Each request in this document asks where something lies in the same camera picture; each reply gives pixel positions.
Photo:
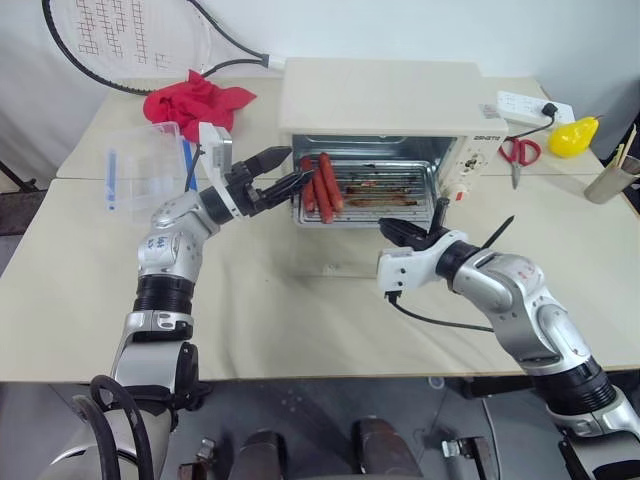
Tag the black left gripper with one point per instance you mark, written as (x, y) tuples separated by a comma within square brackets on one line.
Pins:
[(245, 187)]

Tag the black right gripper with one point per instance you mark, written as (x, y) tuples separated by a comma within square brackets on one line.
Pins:
[(402, 231)]

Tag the metal oven tray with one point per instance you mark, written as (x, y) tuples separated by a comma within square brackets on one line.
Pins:
[(385, 190)]

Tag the glass toaster oven door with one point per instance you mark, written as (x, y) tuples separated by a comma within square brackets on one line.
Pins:
[(350, 250)]

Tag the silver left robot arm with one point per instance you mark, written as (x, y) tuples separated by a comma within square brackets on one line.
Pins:
[(165, 250)]

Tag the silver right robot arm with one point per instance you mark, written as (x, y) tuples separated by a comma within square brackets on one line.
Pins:
[(520, 295)]

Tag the red sausage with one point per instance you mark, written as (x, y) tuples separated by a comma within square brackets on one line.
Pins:
[(331, 180), (321, 200), (308, 195)]

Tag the cream toaster oven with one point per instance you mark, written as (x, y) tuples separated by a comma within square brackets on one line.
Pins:
[(380, 97)]

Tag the red cloth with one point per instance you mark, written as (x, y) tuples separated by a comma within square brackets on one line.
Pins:
[(192, 102)]

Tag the white power strip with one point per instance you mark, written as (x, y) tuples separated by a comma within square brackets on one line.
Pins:
[(525, 106)]

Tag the yellow pear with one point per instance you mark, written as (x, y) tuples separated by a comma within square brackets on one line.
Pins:
[(572, 135)]

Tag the clear plastic container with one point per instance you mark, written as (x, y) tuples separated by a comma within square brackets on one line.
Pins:
[(145, 170)]

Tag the metal cup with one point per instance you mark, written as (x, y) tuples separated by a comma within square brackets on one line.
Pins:
[(612, 182)]

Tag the wooden stick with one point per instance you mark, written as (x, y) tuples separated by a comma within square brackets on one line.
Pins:
[(620, 152)]

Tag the black tennis racket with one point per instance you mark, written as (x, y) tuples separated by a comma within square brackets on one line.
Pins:
[(150, 45)]

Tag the caster wheel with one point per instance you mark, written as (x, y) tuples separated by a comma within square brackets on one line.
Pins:
[(452, 447), (205, 450)]

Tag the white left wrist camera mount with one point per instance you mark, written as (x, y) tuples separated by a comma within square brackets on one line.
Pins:
[(216, 150)]

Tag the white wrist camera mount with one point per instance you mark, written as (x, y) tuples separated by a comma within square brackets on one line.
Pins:
[(405, 267), (216, 150)]

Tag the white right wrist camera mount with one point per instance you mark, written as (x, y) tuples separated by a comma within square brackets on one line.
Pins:
[(405, 267)]

